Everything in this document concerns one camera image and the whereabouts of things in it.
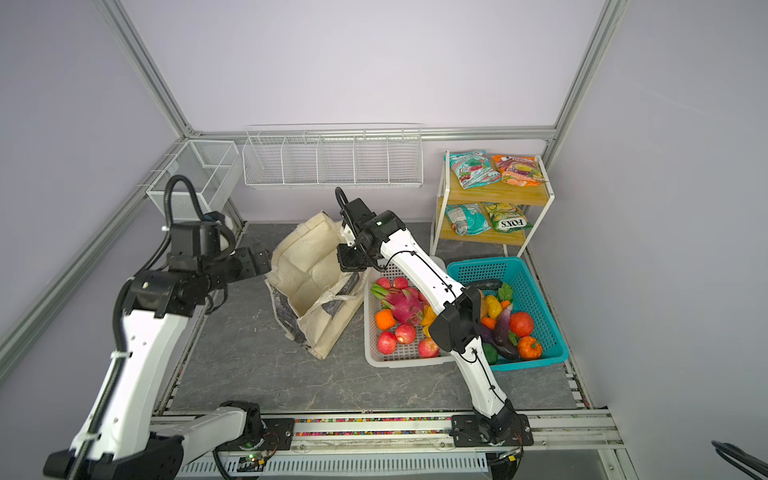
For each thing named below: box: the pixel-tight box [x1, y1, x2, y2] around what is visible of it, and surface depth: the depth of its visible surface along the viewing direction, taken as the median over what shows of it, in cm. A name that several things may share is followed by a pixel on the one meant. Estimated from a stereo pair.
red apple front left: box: [377, 331, 398, 355], surface depth 85 cm
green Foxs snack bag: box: [482, 202, 533, 233], surface depth 98 cm
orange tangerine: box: [375, 309, 397, 331], surface depth 88 cm
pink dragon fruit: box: [371, 283, 425, 324], surface depth 86 cm
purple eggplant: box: [480, 304, 518, 360], surface depth 85 cm
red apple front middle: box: [395, 324, 417, 345], surface depth 87 cm
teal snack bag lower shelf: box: [445, 203, 491, 236], surface depth 98 cm
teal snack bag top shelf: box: [444, 150, 502, 190], surface depth 86 cm
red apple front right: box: [418, 337, 441, 359], surface depth 84 cm
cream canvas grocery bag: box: [265, 211, 369, 360], surface depth 91 cm
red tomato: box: [509, 312, 534, 338], surface depth 87 cm
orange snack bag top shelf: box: [492, 154, 546, 187], surface depth 84 cm
